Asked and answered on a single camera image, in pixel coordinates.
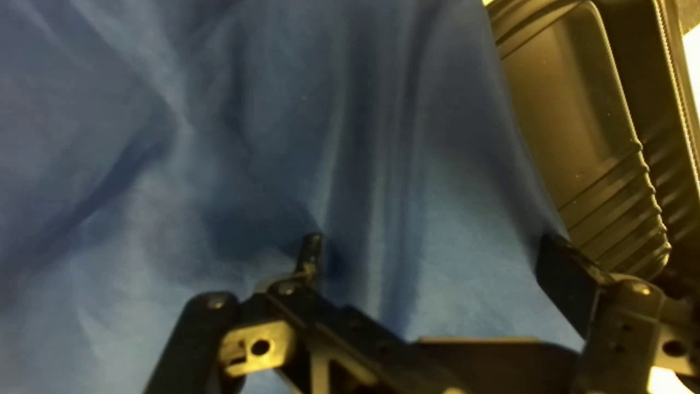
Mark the blue cloth with white band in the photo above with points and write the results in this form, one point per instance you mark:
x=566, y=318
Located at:
x=254, y=145

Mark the black ribbed grill tray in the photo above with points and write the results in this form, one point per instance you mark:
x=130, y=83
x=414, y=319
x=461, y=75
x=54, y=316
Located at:
x=581, y=122

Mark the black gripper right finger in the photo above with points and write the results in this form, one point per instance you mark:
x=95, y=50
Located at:
x=626, y=329

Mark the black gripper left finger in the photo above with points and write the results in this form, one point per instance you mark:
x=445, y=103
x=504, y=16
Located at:
x=218, y=342

